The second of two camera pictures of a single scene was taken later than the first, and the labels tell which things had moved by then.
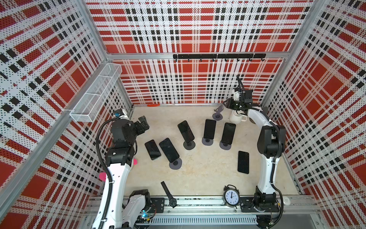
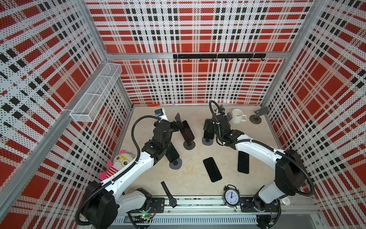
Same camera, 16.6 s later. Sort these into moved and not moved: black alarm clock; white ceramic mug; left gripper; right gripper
Moved: left gripper; right gripper
Not moved: white ceramic mug; black alarm clock
